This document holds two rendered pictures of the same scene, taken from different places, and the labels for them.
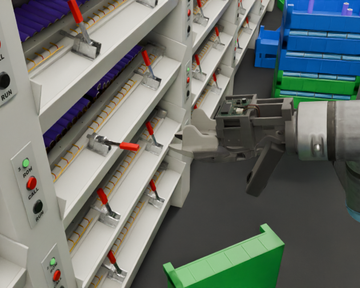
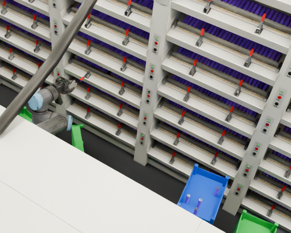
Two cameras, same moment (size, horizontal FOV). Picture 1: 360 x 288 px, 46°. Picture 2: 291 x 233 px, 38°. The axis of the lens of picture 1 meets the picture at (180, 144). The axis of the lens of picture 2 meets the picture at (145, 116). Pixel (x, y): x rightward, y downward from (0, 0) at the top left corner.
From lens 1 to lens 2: 2.67 m
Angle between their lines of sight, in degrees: 70
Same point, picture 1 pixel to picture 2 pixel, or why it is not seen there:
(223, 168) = (157, 185)
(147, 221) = (109, 129)
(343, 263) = not seen: hidden behind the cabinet
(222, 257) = (78, 139)
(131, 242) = (100, 122)
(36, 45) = (82, 40)
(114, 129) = (96, 80)
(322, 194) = not seen: hidden behind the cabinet
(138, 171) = (108, 107)
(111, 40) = (95, 58)
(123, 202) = (94, 101)
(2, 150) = (53, 40)
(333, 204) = not seen: hidden behind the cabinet
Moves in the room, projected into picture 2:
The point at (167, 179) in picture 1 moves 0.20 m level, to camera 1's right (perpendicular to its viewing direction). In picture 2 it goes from (131, 139) to (124, 161)
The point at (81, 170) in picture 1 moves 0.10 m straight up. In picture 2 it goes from (79, 71) to (79, 59)
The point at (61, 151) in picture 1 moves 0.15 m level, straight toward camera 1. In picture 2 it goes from (82, 64) to (59, 64)
